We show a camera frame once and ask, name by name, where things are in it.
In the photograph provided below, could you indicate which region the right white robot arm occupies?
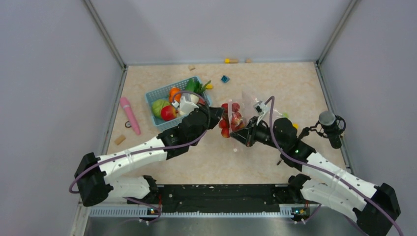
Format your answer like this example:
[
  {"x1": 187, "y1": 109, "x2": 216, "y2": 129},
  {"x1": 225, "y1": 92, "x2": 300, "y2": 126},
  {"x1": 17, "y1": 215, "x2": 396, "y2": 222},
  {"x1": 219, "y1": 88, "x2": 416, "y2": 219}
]
[{"x1": 230, "y1": 117, "x2": 401, "y2": 236}]

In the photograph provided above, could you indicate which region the red yellow apple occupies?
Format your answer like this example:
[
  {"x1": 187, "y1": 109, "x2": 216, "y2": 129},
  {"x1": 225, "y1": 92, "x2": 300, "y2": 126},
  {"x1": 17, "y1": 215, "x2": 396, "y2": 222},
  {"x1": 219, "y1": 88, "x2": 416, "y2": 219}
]
[{"x1": 160, "y1": 106, "x2": 177, "y2": 121}]

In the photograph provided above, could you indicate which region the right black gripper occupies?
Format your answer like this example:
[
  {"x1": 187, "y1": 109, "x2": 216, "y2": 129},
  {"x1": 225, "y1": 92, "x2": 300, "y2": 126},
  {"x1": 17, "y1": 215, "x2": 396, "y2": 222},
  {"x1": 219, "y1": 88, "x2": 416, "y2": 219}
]
[{"x1": 230, "y1": 116, "x2": 286, "y2": 151}]

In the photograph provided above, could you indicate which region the red cherry bunch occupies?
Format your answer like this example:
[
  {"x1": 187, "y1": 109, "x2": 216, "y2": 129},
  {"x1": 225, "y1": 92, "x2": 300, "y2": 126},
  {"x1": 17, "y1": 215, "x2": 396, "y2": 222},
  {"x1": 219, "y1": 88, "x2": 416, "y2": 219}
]
[{"x1": 218, "y1": 102, "x2": 246, "y2": 138}]

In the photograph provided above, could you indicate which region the pink cylindrical bottle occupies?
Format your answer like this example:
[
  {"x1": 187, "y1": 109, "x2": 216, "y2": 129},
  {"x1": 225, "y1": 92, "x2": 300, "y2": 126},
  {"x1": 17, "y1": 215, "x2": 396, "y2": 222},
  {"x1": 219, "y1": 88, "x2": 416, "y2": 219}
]
[{"x1": 120, "y1": 97, "x2": 141, "y2": 135}]

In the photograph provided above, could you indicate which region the green apple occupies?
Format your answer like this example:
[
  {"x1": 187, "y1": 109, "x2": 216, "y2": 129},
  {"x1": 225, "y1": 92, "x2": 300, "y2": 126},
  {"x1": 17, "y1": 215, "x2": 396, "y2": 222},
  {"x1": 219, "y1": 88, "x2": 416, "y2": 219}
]
[{"x1": 151, "y1": 99, "x2": 171, "y2": 118}]

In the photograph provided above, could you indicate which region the white radish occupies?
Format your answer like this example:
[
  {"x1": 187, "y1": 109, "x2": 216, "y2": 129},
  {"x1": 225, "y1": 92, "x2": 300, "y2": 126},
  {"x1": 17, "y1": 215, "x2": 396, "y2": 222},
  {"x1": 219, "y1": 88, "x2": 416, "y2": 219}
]
[{"x1": 189, "y1": 94, "x2": 200, "y2": 104}]

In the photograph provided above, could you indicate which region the clear pink-dotted zip bag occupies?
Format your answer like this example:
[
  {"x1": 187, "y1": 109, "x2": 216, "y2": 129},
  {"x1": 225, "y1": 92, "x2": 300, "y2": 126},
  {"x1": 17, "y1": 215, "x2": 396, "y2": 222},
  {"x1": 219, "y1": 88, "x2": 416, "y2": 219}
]
[{"x1": 226, "y1": 90, "x2": 289, "y2": 153}]

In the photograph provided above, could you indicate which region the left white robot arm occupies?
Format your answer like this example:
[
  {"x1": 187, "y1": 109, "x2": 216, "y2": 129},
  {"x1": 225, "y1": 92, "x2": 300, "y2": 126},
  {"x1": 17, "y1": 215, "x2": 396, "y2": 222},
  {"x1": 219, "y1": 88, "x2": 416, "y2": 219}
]
[{"x1": 69, "y1": 106, "x2": 225, "y2": 207}]

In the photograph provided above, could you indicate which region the wooden block front left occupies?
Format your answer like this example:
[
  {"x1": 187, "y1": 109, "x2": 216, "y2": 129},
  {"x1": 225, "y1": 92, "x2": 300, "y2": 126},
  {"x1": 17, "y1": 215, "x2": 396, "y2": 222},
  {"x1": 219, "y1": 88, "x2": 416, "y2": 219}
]
[{"x1": 114, "y1": 135, "x2": 126, "y2": 146}]

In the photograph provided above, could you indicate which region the orange pumpkin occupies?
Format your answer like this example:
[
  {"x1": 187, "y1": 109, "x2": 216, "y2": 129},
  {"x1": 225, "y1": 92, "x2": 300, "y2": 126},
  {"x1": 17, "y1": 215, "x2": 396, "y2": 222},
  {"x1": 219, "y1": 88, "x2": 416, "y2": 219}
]
[{"x1": 169, "y1": 87, "x2": 181, "y2": 103}]

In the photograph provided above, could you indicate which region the light blue plastic basket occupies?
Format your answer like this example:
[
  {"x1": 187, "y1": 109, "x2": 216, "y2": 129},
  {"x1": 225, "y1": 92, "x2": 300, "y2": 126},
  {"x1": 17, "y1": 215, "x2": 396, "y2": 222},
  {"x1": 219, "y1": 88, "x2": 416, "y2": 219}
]
[{"x1": 145, "y1": 76, "x2": 202, "y2": 132}]

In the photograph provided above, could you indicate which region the blue square block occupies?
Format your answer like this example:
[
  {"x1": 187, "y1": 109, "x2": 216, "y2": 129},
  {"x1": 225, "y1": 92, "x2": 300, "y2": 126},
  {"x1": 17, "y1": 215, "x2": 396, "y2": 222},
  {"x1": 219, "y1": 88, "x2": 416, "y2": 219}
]
[{"x1": 221, "y1": 75, "x2": 230, "y2": 83}]

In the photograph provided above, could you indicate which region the green leafy vegetable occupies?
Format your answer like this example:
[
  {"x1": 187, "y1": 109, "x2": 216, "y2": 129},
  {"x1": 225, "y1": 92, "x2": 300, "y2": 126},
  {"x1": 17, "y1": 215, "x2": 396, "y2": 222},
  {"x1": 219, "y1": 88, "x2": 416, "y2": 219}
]
[{"x1": 184, "y1": 78, "x2": 211, "y2": 95}]

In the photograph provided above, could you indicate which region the black microphone on stand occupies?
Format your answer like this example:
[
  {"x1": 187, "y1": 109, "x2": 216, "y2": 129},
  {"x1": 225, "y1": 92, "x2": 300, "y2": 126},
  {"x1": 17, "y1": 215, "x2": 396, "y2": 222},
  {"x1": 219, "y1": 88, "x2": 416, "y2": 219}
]
[{"x1": 277, "y1": 110, "x2": 347, "y2": 166}]

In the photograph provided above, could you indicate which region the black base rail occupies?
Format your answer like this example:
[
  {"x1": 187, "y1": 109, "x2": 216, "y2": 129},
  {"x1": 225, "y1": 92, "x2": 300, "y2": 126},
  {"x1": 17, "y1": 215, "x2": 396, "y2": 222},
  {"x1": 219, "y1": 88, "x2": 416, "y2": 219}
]
[{"x1": 127, "y1": 184, "x2": 311, "y2": 222}]

